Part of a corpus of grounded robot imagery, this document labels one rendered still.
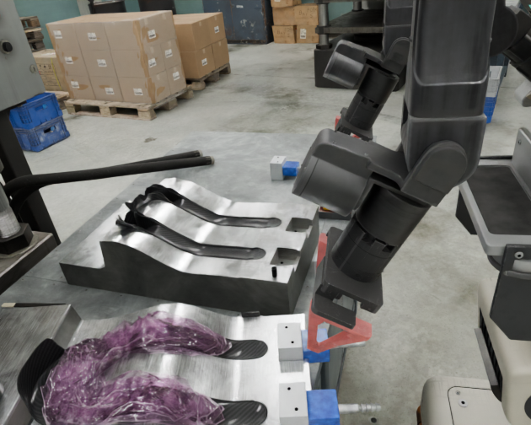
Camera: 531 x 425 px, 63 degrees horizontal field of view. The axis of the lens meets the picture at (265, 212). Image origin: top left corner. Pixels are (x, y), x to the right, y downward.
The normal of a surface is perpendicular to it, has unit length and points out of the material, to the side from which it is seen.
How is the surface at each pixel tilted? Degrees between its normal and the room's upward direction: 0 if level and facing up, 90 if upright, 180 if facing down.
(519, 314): 90
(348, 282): 27
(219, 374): 23
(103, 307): 0
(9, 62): 90
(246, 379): 0
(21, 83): 90
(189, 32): 90
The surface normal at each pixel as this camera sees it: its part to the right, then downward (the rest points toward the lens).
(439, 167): -0.18, 0.53
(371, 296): 0.36, -0.75
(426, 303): -0.09, -0.85
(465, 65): -0.15, 0.33
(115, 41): -0.44, 0.41
